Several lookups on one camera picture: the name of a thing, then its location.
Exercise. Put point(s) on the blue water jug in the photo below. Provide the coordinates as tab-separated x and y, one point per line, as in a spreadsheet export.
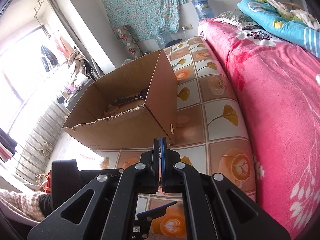
203	8

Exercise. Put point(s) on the clear water jug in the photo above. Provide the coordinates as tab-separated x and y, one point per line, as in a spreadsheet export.
163	38

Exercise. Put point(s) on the pink bag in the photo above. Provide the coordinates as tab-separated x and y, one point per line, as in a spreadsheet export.
45	182

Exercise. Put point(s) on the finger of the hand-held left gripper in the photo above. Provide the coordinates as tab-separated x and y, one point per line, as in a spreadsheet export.
155	211

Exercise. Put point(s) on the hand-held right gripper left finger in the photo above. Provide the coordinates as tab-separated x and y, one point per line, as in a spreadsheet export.
157	160

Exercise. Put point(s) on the teal floral cloth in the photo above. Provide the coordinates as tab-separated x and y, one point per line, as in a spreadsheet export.
147	10

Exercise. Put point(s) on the metal coat hook rack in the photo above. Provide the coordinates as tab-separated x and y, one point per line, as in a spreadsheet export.
41	12

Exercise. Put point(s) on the brown cardboard box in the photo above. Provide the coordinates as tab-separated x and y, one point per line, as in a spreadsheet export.
120	130

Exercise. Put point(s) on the red grey patterned roll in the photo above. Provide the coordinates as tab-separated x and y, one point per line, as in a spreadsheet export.
127	41

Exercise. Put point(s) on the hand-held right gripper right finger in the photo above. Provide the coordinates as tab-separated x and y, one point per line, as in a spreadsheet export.
163	160

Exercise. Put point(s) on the hanging clothes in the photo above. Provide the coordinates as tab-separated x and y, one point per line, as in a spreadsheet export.
50	55

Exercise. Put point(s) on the pink floral blanket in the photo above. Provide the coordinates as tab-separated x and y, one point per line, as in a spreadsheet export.
280	105

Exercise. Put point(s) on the person's left forearm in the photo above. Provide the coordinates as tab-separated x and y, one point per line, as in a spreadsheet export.
17	202

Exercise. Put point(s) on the dark floral pillow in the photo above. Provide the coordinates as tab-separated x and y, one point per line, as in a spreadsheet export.
235	18

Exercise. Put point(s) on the ginkgo print tablecloth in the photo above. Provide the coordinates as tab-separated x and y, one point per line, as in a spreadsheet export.
220	120

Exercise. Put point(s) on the blue cartoon quilt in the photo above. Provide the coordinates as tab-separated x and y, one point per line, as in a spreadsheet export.
275	25

